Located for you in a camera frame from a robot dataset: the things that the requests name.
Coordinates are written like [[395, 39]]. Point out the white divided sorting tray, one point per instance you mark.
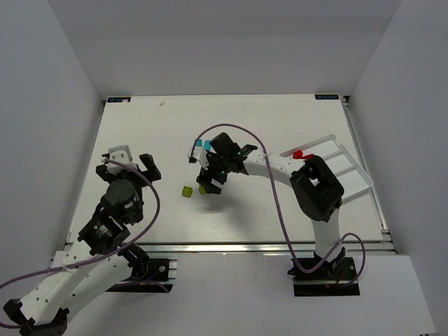
[[350, 174]]

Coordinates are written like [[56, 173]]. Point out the right blue corner label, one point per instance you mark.
[[326, 96]]

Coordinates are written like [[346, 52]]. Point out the left blue corner label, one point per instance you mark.
[[111, 100]]

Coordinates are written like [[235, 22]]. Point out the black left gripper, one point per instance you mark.
[[127, 171]]

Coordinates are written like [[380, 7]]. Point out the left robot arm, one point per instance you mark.
[[102, 256]]

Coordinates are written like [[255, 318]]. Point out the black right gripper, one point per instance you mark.
[[213, 172]]

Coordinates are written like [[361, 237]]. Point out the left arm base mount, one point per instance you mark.
[[156, 277]]

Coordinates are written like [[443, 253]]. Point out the green small lego brick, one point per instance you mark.
[[202, 190]]

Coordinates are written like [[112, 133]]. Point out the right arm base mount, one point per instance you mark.
[[323, 283]]

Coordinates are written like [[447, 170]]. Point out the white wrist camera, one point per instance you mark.
[[198, 154], [121, 154]]

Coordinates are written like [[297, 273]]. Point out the blue corner label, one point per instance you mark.
[[111, 100], [326, 96]]

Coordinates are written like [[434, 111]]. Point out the green square lego brick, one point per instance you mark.
[[187, 191]]

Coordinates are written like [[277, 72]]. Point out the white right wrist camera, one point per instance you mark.
[[198, 154]]

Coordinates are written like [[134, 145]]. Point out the blue long lego brick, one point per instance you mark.
[[207, 145]]

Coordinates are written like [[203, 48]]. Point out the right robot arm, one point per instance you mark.
[[317, 190]]

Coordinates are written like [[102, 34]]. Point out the aluminium front table rail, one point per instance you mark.
[[375, 248]]

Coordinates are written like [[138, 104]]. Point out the red small lego brick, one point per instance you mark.
[[297, 155]]

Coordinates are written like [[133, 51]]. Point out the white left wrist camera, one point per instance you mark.
[[121, 154]]

